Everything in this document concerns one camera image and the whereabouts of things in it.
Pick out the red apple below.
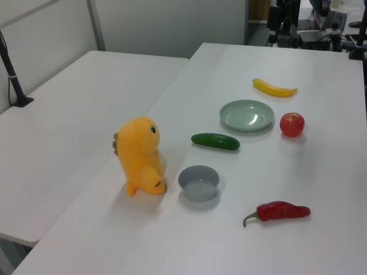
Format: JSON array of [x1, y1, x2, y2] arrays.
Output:
[[279, 112, 306, 138]]

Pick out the small grey bowl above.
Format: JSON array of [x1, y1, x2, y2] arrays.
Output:
[[177, 165, 220, 203]]

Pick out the green cucumber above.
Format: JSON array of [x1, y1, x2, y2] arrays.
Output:
[[190, 132, 240, 151]]

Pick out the orange plush duck toy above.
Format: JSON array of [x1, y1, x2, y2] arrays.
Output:
[[111, 115, 169, 198]]

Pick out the pale green plate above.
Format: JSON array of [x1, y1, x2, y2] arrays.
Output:
[[219, 99, 275, 132]]

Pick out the yellow banana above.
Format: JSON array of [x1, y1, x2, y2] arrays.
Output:
[[252, 77, 298, 98]]

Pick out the white rectangular side table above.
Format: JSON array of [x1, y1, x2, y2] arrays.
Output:
[[0, 50, 190, 249]]

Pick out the red chili pepper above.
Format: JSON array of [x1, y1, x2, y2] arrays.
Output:
[[243, 201, 311, 229]]

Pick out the black flat electronics box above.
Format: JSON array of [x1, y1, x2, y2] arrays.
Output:
[[298, 30, 330, 50]]

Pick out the black knobbed stand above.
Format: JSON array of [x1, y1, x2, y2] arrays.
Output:
[[330, 22, 341, 52]]

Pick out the black angled device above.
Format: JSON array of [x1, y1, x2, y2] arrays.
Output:
[[323, 10, 348, 32]]

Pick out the black clamp stand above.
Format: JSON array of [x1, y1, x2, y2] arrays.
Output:
[[348, 17, 367, 61]]

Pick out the grey metal partition post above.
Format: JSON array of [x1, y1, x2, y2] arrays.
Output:
[[85, 0, 106, 52]]

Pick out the black camera pole with base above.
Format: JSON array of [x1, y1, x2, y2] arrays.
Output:
[[0, 28, 34, 108]]

